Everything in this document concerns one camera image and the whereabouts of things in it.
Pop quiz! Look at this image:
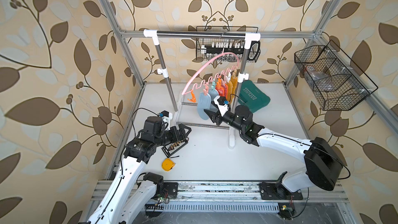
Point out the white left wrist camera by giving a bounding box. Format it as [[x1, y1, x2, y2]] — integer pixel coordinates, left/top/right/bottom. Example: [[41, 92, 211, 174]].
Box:
[[159, 111, 173, 124]]

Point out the plastic bag in basket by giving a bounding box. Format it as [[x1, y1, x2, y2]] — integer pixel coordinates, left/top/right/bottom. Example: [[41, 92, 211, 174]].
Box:
[[306, 66, 335, 91]]

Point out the small electronics board with wires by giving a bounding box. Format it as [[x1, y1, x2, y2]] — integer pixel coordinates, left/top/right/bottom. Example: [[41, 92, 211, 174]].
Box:
[[278, 203, 296, 220]]

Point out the orange yellow insole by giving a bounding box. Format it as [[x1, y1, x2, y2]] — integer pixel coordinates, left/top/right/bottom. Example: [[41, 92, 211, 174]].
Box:
[[231, 71, 238, 95], [226, 73, 234, 102]]

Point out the yellow tape measure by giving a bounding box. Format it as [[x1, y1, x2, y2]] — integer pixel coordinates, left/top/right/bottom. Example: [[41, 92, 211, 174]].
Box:
[[161, 158, 175, 172]]

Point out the light blue insole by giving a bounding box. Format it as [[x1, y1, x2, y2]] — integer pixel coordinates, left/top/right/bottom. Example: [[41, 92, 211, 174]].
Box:
[[208, 83, 219, 110], [197, 92, 211, 120]]

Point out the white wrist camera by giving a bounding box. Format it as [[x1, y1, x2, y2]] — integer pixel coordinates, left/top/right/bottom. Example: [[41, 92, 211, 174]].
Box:
[[159, 111, 173, 124], [214, 96, 230, 116]]

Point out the aluminium frame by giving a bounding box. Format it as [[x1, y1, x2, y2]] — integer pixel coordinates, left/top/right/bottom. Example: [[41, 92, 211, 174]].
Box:
[[77, 0, 398, 224]]

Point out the black wire basket back wall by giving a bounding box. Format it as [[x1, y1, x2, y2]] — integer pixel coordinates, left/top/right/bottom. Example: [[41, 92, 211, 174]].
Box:
[[192, 26, 261, 64]]

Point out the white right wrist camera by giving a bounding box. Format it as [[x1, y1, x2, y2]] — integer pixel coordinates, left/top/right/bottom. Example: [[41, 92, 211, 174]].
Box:
[[214, 96, 230, 116]]

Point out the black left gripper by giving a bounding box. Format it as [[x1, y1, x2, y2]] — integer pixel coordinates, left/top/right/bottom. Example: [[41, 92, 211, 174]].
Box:
[[154, 124, 193, 148]]

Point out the black wire basket wall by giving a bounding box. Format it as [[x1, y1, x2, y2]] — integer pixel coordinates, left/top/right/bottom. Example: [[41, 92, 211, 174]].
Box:
[[294, 40, 378, 111], [192, 26, 261, 64]]

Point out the red insole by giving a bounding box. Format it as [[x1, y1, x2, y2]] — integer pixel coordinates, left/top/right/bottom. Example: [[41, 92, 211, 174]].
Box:
[[221, 79, 228, 98], [216, 78, 225, 96]]

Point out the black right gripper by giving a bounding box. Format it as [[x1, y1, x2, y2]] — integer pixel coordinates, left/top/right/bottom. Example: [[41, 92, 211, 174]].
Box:
[[205, 107, 245, 133]]

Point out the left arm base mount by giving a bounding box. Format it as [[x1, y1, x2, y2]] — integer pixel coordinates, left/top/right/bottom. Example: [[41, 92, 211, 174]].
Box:
[[136, 172, 178, 218]]

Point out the black wire basket right wall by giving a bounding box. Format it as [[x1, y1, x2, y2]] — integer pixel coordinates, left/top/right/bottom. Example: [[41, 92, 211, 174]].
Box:
[[294, 40, 378, 111]]

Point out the white clothes rack with steel bars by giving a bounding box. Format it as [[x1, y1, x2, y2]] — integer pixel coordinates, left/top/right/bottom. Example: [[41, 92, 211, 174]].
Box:
[[142, 28, 262, 149]]

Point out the orange clothes peg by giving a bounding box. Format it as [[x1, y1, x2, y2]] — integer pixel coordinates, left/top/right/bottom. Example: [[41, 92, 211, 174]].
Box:
[[188, 90, 197, 103]]

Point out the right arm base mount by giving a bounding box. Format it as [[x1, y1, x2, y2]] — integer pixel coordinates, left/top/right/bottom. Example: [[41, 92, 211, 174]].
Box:
[[259, 172, 303, 200]]

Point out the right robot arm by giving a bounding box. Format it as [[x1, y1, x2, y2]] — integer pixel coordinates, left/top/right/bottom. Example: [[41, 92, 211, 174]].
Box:
[[204, 101, 345, 193]]

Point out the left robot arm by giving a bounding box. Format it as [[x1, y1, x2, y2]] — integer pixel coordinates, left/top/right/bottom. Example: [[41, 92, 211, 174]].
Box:
[[87, 116, 192, 224]]

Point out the green plastic tool case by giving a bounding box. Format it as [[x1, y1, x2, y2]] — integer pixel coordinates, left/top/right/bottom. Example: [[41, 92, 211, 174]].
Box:
[[238, 80, 271, 113]]

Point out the pink multi-clip hanger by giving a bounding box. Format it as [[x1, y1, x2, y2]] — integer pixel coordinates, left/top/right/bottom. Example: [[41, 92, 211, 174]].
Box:
[[181, 51, 241, 96]]

